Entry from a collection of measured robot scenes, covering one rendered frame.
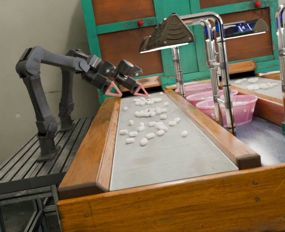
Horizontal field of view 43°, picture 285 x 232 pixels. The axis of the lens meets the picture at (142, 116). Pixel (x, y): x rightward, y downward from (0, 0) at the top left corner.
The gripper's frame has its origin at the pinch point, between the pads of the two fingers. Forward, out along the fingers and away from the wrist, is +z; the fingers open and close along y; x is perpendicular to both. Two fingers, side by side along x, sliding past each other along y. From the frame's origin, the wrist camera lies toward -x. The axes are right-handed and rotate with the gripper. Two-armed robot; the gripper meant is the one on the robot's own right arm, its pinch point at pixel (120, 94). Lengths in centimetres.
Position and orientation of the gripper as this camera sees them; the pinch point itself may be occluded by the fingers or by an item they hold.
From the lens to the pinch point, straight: 174.6
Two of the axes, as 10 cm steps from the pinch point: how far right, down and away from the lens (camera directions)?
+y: -0.4, -1.6, 9.9
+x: -5.2, 8.5, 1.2
